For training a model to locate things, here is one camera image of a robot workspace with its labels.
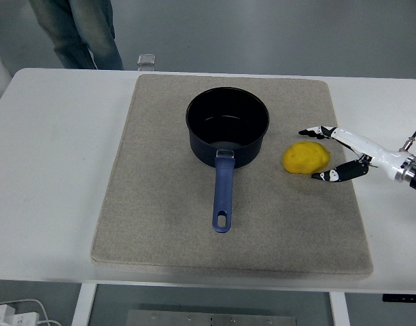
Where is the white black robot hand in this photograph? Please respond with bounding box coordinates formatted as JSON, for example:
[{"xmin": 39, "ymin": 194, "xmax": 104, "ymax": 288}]
[{"xmin": 298, "ymin": 125, "xmax": 409, "ymax": 183}]

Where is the grey metal plate with screws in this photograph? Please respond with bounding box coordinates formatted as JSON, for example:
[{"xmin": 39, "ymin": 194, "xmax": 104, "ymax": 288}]
[{"xmin": 126, "ymin": 309, "xmax": 299, "ymax": 326}]

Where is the black table control panel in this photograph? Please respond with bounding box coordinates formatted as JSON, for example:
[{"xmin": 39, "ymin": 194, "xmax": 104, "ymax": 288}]
[{"xmin": 381, "ymin": 293, "xmax": 416, "ymax": 302}]

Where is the white cable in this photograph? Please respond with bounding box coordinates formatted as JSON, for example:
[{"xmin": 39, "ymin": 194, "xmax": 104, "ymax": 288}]
[{"xmin": 0, "ymin": 298, "xmax": 61, "ymax": 326}]

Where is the beige fabric mat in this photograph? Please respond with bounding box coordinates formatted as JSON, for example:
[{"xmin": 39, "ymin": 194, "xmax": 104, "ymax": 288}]
[{"xmin": 90, "ymin": 73, "xmax": 374, "ymax": 276}]

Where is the dark blue pot with handle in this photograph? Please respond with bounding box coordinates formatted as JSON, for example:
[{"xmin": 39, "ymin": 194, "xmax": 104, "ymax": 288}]
[{"xmin": 185, "ymin": 86, "xmax": 271, "ymax": 234}]

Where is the white table leg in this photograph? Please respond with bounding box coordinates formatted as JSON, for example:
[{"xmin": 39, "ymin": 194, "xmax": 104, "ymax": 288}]
[
  {"xmin": 329, "ymin": 291, "xmax": 351, "ymax": 326},
  {"xmin": 71, "ymin": 282, "xmax": 97, "ymax": 326}
]

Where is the white power strip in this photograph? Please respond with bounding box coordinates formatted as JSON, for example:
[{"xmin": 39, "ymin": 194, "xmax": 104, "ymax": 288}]
[{"xmin": 0, "ymin": 304, "xmax": 41, "ymax": 326}]

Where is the yellow potato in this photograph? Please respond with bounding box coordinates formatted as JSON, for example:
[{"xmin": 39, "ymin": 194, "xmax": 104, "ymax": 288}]
[{"xmin": 282, "ymin": 141, "xmax": 331, "ymax": 175}]

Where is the small clear square object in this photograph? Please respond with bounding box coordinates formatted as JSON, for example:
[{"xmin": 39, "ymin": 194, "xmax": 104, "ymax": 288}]
[{"xmin": 137, "ymin": 53, "xmax": 157, "ymax": 67}]

